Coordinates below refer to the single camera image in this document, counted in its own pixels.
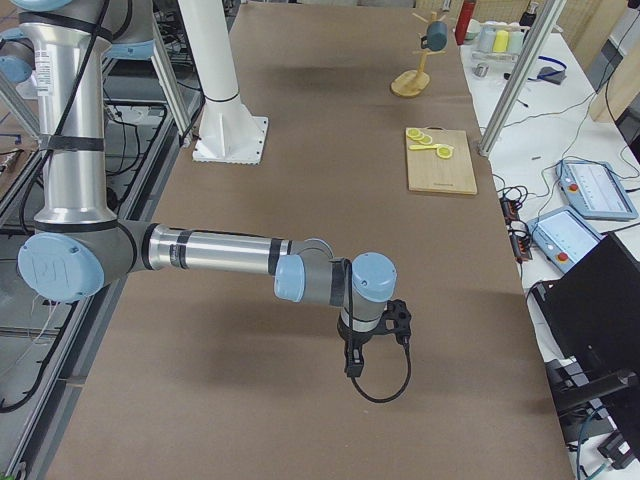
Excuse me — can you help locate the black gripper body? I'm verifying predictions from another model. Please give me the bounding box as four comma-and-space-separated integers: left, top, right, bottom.
337, 312, 388, 355

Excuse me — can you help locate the blue mug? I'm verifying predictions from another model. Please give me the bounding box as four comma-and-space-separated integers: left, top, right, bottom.
420, 21, 448, 52

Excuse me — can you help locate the wooden cup rack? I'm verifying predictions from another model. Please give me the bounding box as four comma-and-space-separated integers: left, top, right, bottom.
390, 11, 447, 98

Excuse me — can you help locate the yellow cup on tray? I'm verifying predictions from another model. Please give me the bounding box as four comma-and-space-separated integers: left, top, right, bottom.
492, 29, 509, 53

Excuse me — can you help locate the black power strip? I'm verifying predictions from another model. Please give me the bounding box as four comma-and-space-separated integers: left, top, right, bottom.
500, 196, 532, 264

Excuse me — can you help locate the bamboo cutting board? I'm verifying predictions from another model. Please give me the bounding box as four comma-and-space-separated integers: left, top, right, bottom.
405, 127, 478, 195

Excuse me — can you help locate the yellow plastic knife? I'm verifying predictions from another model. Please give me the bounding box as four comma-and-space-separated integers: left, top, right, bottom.
408, 144, 441, 151

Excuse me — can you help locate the lemon slice front of pair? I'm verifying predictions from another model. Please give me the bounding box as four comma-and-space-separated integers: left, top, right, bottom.
436, 144, 454, 159

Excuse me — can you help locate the teach pendant near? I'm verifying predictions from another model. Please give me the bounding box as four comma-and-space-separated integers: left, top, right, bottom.
527, 206, 603, 273

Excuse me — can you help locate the teach pendant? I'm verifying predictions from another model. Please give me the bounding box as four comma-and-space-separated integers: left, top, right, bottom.
556, 160, 638, 221
527, 206, 603, 273

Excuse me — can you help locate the black monitor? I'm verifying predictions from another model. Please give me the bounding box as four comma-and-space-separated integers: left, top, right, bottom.
533, 234, 639, 456

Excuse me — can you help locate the teach pendant far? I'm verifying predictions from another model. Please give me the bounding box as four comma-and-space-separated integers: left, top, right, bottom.
556, 160, 638, 221

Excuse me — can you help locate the red bottle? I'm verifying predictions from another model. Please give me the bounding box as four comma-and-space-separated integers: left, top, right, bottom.
455, 0, 476, 45

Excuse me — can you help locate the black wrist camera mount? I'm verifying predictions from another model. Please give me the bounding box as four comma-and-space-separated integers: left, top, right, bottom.
384, 299, 412, 347

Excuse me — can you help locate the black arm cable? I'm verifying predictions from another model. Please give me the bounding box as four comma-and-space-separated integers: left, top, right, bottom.
342, 257, 413, 404

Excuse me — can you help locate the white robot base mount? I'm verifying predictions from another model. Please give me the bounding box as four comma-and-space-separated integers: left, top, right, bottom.
179, 0, 269, 165

